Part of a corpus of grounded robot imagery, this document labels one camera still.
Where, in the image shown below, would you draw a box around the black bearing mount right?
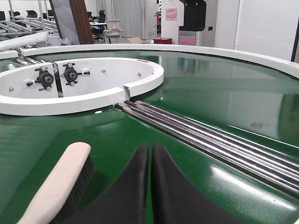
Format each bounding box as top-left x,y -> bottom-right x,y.
61,63 -> 90,86

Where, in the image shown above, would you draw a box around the brown wooden pillar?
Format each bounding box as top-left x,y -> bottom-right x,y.
49,0 -> 94,45

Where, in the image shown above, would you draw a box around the white mesh office chair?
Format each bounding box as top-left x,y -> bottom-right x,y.
103,19 -> 123,44

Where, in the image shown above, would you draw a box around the black office chair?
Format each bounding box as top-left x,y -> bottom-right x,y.
92,10 -> 107,40

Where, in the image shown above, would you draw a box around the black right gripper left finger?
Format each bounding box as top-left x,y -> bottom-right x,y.
64,145 -> 149,224

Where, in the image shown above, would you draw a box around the roller conveyor racks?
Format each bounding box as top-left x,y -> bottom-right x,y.
0,0 -> 58,40

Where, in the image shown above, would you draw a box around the white inner conveyor ring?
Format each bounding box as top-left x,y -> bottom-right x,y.
0,57 -> 164,116

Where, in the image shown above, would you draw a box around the pink wall poster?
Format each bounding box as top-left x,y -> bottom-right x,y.
165,8 -> 178,21

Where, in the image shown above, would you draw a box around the steel conveyor rollers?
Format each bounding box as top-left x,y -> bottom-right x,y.
115,100 -> 299,197

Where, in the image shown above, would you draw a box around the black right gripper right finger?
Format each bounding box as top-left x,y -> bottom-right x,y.
151,144 -> 244,224

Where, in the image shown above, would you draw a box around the black bearing mount left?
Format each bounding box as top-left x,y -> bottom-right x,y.
25,66 -> 54,91

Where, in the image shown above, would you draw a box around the red box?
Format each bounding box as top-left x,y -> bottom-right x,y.
153,37 -> 172,44

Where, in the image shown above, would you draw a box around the pink hand broom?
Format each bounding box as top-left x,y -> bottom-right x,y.
18,142 -> 95,224

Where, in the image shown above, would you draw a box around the black kiosk machine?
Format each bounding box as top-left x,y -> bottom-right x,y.
179,0 -> 206,31

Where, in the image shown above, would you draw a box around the white outer conveyor rim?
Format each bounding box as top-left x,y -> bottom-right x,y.
0,43 -> 299,78

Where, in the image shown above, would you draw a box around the black bearing mount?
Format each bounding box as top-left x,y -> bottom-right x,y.
61,63 -> 90,86
25,66 -> 54,91

